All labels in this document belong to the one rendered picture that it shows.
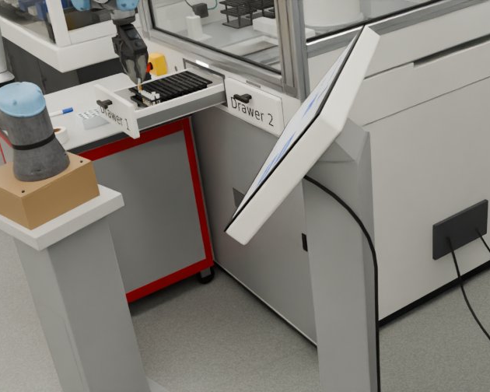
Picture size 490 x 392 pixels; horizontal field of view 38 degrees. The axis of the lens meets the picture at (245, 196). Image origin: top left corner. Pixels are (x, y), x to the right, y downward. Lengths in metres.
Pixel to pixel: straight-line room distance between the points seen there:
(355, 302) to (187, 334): 1.19
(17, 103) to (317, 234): 0.84
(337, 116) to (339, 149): 0.21
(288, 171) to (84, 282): 0.99
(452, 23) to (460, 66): 0.15
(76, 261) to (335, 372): 0.78
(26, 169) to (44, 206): 0.11
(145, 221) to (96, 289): 0.57
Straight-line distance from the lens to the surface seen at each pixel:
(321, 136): 1.18
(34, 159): 1.94
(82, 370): 2.21
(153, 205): 2.60
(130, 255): 2.64
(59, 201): 1.95
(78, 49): 3.08
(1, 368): 2.78
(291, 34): 1.90
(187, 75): 2.43
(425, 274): 2.59
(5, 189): 1.96
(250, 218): 1.29
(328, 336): 1.65
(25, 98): 1.89
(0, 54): 2.01
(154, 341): 2.66
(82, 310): 2.11
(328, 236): 1.49
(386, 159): 2.24
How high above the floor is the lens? 1.63
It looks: 28 degrees down
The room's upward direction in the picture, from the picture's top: 8 degrees counter-clockwise
